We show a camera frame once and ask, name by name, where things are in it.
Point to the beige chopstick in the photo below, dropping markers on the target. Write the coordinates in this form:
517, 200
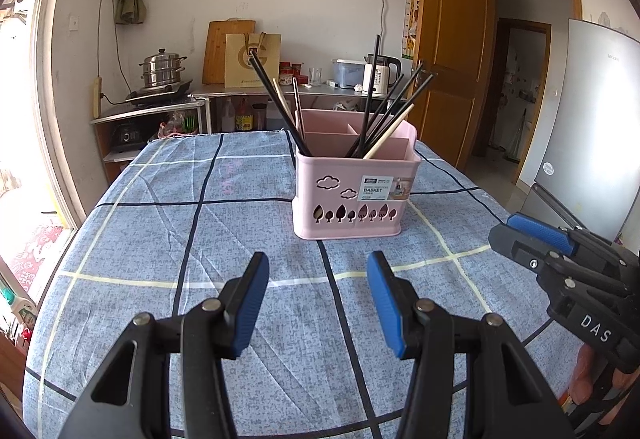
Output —
281, 94
390, 131

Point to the red patterned rug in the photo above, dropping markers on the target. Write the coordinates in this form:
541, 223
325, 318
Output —
35, 259

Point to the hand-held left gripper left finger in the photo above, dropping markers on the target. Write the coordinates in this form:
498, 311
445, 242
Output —
250, 304

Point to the metal shelf table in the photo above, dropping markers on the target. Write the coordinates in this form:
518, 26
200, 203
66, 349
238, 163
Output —
240, 91

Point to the person's right hand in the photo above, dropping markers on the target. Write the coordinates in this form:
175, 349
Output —
584, 374

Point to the wooden door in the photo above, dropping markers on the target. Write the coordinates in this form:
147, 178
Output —
450, 19

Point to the clear plastic container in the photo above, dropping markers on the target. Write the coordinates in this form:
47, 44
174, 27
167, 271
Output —
347, 74

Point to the small pink woven basket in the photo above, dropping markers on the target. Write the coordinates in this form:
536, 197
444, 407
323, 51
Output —
175, 131

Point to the white wall switch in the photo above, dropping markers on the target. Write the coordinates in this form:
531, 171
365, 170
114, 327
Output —
74, 21

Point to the giraffe wall poster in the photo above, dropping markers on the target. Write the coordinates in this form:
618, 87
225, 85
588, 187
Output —
410, 19

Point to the pink plastic basket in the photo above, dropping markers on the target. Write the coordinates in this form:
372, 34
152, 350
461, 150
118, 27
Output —
325, 204

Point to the white green plastic bottle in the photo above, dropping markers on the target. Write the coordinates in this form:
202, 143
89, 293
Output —
17, 309

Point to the black induction cooker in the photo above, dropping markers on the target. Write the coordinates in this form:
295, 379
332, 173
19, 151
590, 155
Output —
155, 96

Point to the steel steamer pot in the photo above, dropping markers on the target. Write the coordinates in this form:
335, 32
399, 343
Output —
160, 69

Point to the soy sauce bottle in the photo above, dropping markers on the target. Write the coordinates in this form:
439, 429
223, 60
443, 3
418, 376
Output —
243, 119

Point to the wooden side shelf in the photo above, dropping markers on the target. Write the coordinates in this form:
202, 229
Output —
102, 154

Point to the drinking glass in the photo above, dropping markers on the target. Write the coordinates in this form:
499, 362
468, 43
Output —
314, 76

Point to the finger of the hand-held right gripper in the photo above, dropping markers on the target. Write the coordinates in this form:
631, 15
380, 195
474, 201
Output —
520, 251
540, 231

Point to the white electric kettle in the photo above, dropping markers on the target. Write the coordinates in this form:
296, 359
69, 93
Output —
387, 76

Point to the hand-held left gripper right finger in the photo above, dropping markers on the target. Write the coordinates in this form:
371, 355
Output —
387, 309

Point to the beige power strip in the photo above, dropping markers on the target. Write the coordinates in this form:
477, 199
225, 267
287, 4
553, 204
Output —
96, 96

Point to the blue plaid tablecloth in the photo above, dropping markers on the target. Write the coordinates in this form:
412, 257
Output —
150, 229

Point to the brown paper bag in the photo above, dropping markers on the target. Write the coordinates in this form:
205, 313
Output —
235, 74

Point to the black kitchen appliance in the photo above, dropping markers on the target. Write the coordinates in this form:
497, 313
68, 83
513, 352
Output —
127, 136

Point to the wooden cutting board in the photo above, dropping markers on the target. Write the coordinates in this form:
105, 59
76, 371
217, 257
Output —
215, 54

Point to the white plastic bag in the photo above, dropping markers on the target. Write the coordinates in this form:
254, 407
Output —
345, 105

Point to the grey refrigerator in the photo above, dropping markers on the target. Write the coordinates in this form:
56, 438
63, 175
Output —
590, 119

